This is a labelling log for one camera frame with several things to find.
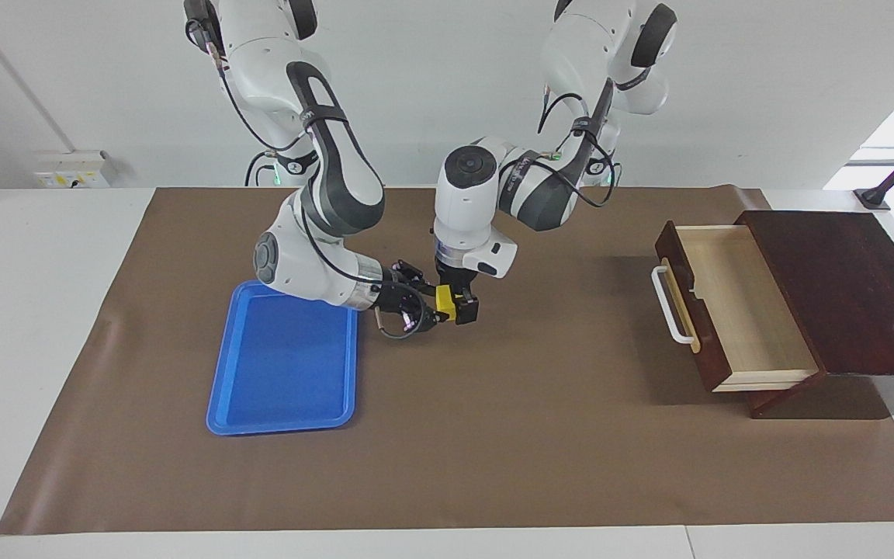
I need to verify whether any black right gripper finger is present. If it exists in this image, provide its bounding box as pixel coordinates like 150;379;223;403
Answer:
402;297;452;335
393;259;430;294

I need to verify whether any wooden drawer with white handle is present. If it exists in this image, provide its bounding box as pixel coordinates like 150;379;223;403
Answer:
651;220;821;394

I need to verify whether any blue plastic tray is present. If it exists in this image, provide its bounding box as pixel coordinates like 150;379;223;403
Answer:
206;279;360;437

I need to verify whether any brown table mat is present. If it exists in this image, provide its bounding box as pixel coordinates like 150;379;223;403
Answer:
0;185;894;536

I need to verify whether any dark wooden cabinet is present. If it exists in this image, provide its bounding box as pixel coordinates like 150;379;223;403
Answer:
733;210;894;421

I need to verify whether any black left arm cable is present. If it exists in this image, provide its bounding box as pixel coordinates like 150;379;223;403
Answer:
537;78;623;209

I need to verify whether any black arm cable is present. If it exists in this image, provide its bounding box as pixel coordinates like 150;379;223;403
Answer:
203;23;431;340
537;78;623;209

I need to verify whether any black base cable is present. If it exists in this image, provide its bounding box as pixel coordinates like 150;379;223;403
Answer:
244;150;277;188

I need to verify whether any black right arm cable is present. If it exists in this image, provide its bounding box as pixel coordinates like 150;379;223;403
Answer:
203;23;431;340

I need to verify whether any white wall socket box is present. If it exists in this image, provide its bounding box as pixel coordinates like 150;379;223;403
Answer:
34;151;112;189

